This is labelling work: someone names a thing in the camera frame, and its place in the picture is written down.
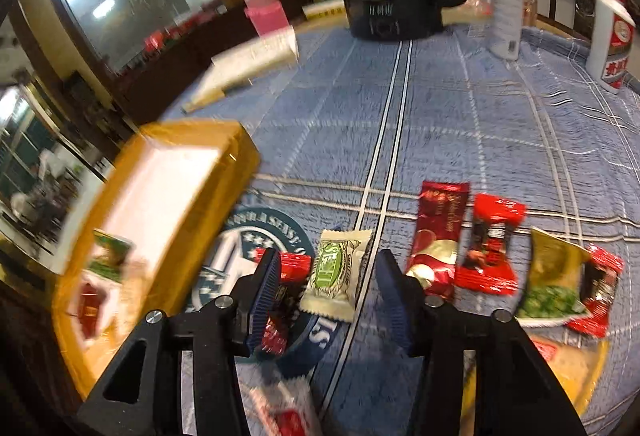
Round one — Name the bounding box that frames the white red snack packet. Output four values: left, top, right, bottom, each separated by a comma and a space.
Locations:
250, 376, 322, 436

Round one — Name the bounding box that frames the red candy packet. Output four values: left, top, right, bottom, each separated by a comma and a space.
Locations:
567, 244, 625, 338

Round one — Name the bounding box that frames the blue plaid tablecloth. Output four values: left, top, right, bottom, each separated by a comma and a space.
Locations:
189, 26, 639, 435

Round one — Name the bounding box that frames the dark red chocolate packet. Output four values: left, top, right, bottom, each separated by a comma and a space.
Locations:
405, 180, 470, 302

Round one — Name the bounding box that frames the white green candy packet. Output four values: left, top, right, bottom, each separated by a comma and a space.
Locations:
299, 229, 372, 323

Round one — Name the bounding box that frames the yellow ruler box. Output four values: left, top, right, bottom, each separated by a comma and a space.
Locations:
303, 0, 348, 26

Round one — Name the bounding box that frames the gold cardboard tray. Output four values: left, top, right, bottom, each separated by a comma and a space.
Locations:
52, 118, 260, 398

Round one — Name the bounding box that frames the green leafy snack packet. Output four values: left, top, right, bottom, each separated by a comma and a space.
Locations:
515, 227, 591, 328

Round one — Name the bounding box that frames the white notebook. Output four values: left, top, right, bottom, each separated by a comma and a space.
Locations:
181, 26, 299, 114

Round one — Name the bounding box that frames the pink water bottle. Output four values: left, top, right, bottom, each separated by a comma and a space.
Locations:
244, 0, 290, 36

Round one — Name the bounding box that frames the white red liquor bottle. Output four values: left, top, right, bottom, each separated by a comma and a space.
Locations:
586, 0, 636, 94

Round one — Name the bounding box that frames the salted egg biscuit packet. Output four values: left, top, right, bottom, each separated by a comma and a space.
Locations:
459, 334, 612, 436

